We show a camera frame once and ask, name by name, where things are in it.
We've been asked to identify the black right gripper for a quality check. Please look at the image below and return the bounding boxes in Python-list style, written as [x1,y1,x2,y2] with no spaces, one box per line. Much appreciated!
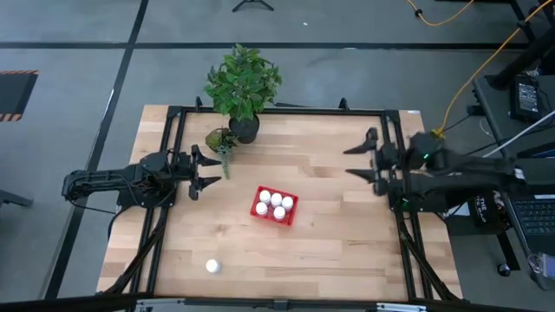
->
[343,128,401,196]

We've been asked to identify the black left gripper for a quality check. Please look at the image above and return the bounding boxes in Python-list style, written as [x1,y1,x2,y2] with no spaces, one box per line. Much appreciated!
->
[167,145,223,201]

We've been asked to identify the red plastic slotted basket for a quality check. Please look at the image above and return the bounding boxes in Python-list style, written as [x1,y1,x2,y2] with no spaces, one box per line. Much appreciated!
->
[249,185,300,228]

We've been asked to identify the small trailing succulent plant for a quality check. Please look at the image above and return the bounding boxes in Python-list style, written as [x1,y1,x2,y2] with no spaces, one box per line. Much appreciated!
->
[204,127,239,180]

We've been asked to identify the tall green plant black pot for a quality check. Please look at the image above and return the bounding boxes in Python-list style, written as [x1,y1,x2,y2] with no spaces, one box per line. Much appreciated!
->
[203,42,284,145]

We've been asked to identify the black bag white lettering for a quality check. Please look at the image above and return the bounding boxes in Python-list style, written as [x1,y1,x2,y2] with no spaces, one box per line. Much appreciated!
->
[470,194,509,229]

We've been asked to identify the dark grey side desk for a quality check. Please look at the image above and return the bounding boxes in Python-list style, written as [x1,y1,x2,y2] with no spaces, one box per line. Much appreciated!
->
[472,73,555,261]

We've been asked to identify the black metal crossbar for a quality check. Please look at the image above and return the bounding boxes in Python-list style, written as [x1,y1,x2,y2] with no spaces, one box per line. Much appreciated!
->
[0,292,555,312]

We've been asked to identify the black power brick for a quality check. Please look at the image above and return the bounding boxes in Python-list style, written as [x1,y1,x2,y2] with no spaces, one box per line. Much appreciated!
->
[509,76,544,123]

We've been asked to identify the black tripod feet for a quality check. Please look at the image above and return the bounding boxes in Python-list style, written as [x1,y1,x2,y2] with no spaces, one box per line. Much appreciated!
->
[232,0,276,13]

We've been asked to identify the black laptop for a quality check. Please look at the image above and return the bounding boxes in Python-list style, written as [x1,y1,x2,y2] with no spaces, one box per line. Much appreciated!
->
[505,192,555,257]

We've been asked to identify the black stand pole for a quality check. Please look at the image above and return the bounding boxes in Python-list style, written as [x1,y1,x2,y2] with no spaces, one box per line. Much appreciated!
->
[485,37,555,90]

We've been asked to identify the grey chair leg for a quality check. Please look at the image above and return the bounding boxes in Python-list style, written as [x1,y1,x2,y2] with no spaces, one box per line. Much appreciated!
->
[0,189,34,209]

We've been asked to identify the black orange striped floor mat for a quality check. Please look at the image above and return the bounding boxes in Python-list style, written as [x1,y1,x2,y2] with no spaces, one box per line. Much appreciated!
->
[0,69,41,123]

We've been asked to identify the clear plastic badge holder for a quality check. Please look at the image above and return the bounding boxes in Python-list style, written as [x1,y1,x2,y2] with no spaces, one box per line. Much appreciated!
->
[527,252,555,292]

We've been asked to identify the black aluminium table frame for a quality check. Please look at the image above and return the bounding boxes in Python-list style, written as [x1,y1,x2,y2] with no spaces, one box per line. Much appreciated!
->
[101,97,463,304]

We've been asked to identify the yellow extension cable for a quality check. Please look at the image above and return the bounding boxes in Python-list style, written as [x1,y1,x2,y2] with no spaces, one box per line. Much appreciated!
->
[406,0,476,28]
[430,0,555,140]

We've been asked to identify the white cable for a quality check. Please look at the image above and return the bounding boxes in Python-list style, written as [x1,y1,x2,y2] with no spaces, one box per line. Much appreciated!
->
[482,110,555,159]

